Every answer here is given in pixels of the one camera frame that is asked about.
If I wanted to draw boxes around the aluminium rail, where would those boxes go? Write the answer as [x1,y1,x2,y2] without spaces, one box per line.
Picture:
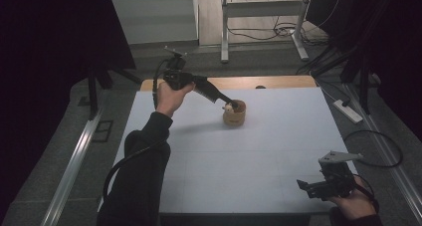
[40,109,105,226]
[343,82,422,222]

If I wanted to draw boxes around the white power strip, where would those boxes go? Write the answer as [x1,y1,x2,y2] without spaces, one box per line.
[332,99,364,124]

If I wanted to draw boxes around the dark curtain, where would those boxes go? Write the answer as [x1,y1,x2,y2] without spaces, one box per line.
[0,0,137,220]
[305,0,422,144]

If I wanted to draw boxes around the person's left hand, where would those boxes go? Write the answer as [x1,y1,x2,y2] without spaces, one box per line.
[154,81,196,118]

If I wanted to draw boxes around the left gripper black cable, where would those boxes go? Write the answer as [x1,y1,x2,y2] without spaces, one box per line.
[102,58,171,202]

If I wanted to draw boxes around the black plug with cable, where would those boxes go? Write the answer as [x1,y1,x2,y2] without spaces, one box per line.
[313,78,352,108]

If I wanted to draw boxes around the person's right hand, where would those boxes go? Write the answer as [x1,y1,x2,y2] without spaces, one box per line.
[327,176,378,221]

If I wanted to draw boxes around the round wooden cup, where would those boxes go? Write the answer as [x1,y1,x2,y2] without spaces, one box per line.
[222,99,248,127]

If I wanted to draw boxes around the white metal stand frame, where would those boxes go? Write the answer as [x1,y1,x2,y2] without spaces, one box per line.
[220,0,315,65]

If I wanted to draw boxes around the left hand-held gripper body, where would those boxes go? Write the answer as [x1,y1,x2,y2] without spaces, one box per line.
[161,46,196,92]

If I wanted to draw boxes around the black stand legs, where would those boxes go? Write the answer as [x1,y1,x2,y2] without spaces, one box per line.
[294,41,374,116]
[87,65,144,121]

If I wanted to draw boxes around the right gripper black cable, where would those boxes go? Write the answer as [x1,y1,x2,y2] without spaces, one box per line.
[342,129,404,169]

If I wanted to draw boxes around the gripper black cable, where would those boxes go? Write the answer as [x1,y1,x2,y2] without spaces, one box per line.
[102,58,171,202]
[342,129,404,169]

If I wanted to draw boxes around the black cables on floor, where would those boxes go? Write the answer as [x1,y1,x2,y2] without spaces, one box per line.
[226,0,344,48]

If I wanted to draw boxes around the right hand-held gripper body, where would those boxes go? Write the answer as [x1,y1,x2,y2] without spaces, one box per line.
[317,150,364,201]

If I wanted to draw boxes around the dark floor socket cover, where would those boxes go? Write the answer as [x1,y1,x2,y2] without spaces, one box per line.
[91,119,114,143]

